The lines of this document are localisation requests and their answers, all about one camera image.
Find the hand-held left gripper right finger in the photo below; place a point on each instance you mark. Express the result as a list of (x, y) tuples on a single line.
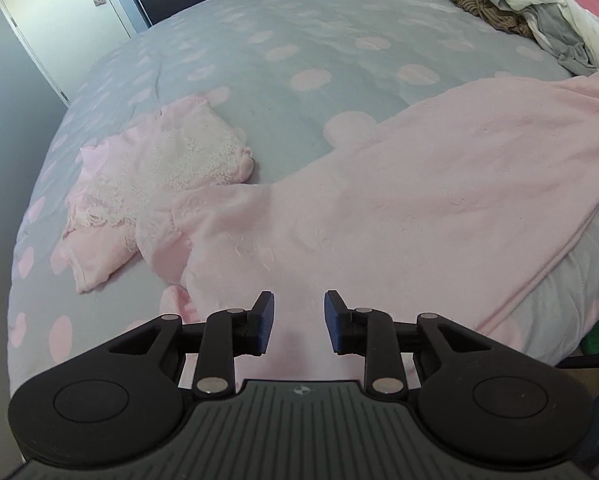
[(333, 322)]

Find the green cloth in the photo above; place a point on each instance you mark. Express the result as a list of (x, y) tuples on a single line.
[(595, 340)]

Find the pink flower-embossed garment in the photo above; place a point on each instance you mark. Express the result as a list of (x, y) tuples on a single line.
[(429, 195)]

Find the grey pink-dotted blanket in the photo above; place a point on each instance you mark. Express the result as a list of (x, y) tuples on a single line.
[(279, 50)]

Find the grey garment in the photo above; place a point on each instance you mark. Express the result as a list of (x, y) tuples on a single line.
[(562, 35)]

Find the white door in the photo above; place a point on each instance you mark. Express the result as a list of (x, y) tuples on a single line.
[(54, 15)]

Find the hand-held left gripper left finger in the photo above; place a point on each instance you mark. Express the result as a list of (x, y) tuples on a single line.
[(265, 322)]

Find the pink lace garment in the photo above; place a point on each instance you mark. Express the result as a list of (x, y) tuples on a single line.
[(144, 175)]

